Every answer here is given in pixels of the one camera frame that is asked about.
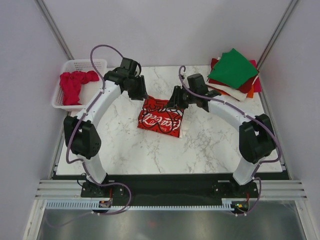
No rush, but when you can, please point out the left aluminium corner post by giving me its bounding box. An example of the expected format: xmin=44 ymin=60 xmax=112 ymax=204
xmin=34 ymin=0 xmax=74 ymax=60

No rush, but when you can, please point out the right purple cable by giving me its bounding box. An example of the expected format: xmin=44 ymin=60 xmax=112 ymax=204
xmin=177 ymin=65 xmax=281 ymax=217

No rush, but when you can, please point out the folded orange t-shirt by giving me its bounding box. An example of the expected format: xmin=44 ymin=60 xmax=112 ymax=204
xmin=246 ymin=85 xmax=255 ymax=99

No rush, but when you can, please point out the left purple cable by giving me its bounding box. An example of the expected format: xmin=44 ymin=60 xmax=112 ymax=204
xmin=44 ymin=44 xmax=133 ymax=228

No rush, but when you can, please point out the right aluminium corner post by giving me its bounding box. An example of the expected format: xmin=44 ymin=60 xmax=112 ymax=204
xmin=257 ymin=0 xmax=300 ymax=70

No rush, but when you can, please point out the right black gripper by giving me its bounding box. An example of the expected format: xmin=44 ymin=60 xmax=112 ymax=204
xmin=165 ymin=85 xmax=198 ymax=110

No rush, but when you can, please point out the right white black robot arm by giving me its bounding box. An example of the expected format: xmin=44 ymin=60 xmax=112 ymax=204
xmin=166 ymin=73 xmax=277 ymax=197

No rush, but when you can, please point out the purple cable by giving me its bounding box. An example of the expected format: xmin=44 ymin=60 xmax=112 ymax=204
xmin=177 ymin=65 xmax=281 ymax=217
xmin=44 ymin=44 xmax=133 ymax=228

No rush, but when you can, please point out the folded dark red t-shirt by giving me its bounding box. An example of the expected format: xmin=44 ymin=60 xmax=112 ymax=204
xmin=208 ymin=58 xmax=257 ymax=94

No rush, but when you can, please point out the white coca-cola t-shirt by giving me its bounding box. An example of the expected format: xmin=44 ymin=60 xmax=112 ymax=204
xmin=137 ymin=96 xmax=185 ymax=138

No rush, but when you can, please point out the aluminium corner post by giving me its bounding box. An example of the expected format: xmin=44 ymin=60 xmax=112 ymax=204
xmin=34 ymin=0 xmax=74 ymax=60
xmin=257 ymin=0 xmax=300 ymax=70

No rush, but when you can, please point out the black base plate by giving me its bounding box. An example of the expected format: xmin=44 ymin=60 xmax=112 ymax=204
xmin=51 ymin=172 xmax=258 ymax=207

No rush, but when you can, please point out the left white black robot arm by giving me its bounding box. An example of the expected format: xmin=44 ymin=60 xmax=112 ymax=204
xmin=63 ymin=57 xmax=148 ymax=197

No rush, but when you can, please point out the crumpled red t-shirt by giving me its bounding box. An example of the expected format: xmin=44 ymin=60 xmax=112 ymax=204
xmin=59 ymin=70 xmax=100 ymax=106

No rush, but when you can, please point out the white slotted cable duct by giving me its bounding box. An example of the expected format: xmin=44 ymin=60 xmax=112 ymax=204
xmin=45 ymin=199 xmax=250 ymax=211

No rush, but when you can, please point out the white plastic basket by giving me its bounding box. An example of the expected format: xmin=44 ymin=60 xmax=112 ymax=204
xmin=51 ymin=59 xmax=107 ymax=112

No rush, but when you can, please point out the folded pink red t-shirt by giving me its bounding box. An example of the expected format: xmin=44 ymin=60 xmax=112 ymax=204
xmin=250 ymin=71 xmax=262 ymax=94

